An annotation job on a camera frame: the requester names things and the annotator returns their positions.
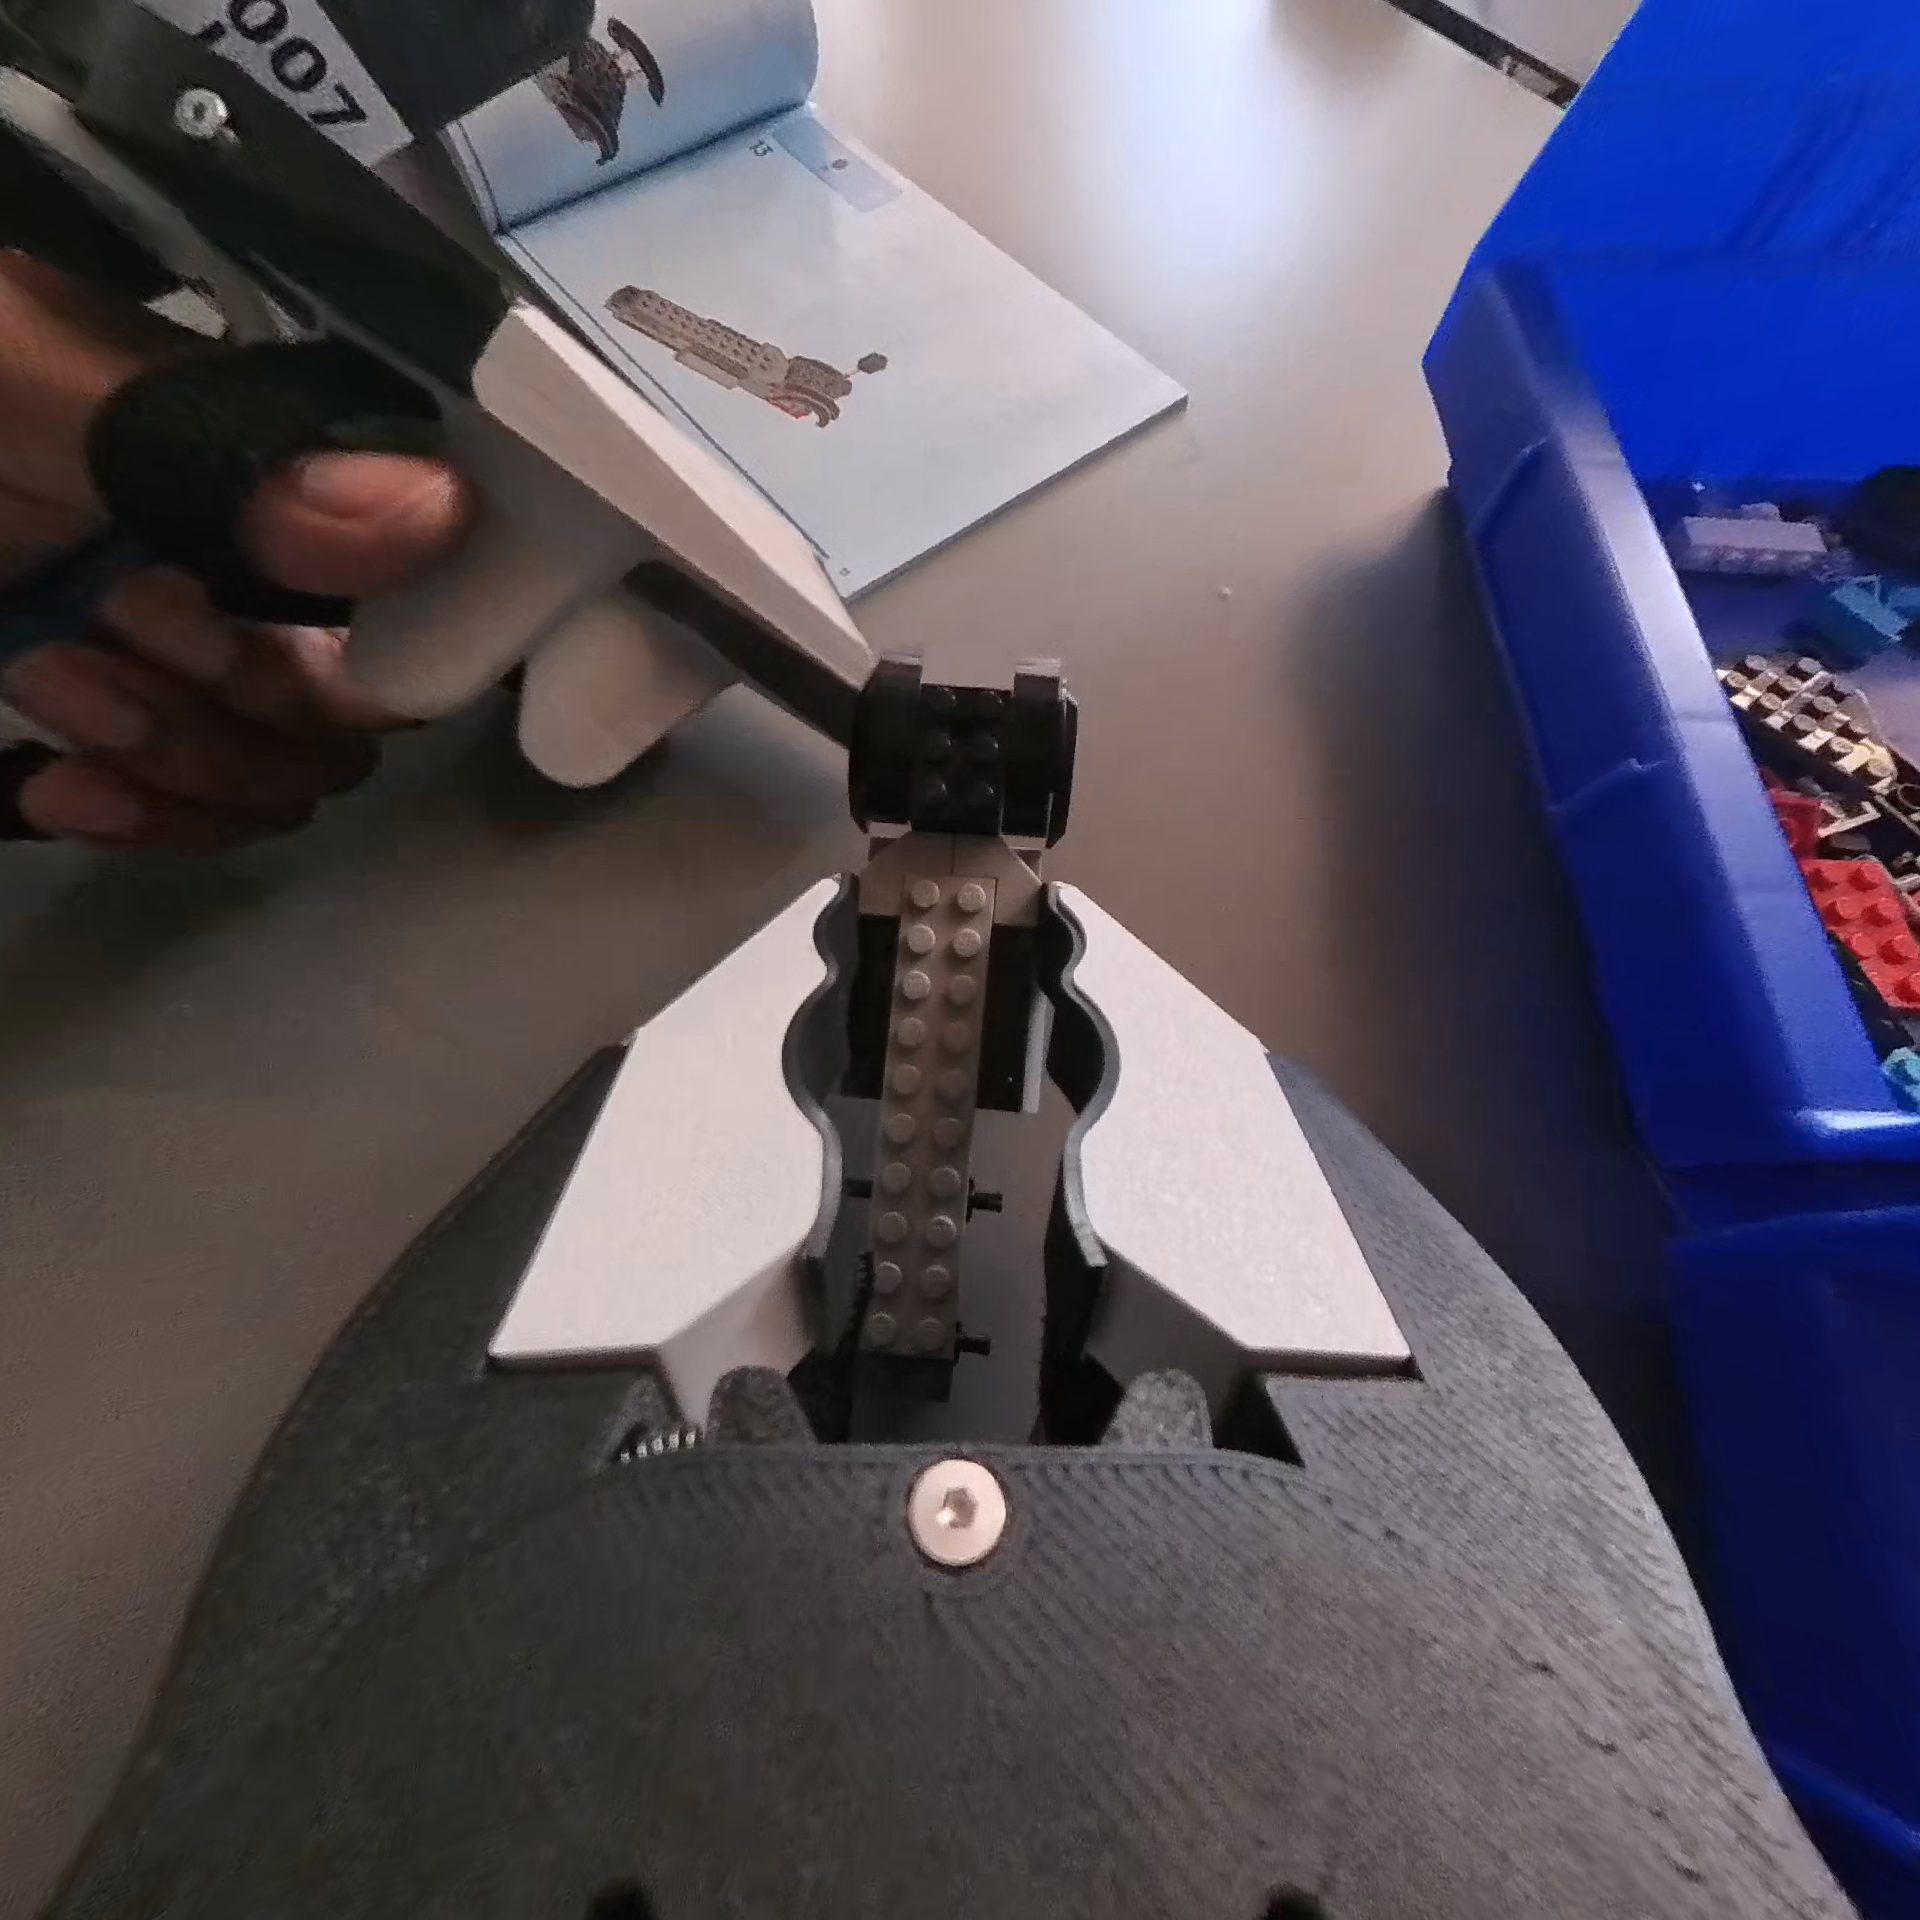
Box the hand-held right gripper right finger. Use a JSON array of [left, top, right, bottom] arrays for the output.
[[1047, 877, 1419, 1386]]

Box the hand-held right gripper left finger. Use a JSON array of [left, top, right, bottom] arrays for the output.
[[490, 875, 866, 1407]]

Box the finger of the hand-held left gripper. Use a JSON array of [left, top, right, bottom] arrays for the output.
[[514, 571, 872, 787], [350, 299, 880, 726]]

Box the grey black toy brick model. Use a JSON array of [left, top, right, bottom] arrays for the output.
[[810, 651, 1082, 1407]]

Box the pile of red black bricks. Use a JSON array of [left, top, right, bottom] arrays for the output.
[[1671, 465, 1920, 1115]]

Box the grey desk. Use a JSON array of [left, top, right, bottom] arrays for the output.
[[0, 0, 1696, 1503]]

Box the person's left hand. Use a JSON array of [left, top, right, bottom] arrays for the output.
[[0, 248, 481, 851]]

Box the light blue instruction booklet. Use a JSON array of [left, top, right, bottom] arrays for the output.
[[449, 0, 1190, 603]]

